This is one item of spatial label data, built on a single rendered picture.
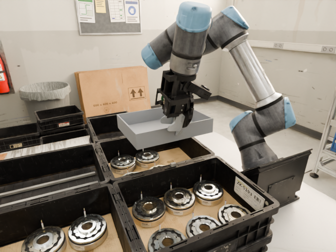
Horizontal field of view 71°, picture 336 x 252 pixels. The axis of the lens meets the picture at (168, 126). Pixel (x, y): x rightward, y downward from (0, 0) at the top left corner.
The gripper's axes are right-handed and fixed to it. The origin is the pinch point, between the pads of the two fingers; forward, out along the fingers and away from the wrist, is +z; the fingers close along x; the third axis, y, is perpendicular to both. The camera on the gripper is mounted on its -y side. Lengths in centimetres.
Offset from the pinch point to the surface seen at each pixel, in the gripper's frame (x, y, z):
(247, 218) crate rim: 30.1, -3.4, 7.0
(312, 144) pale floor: -42, -256, 125
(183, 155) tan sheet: -13.8, -18.0, 29.9
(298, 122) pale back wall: -80, -280, 123
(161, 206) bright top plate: 11.0, 8.9, 19.7
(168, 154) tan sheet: -17.6, -12.4, 31.0
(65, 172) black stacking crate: -27, 30, 34
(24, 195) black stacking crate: -20, 45, 32
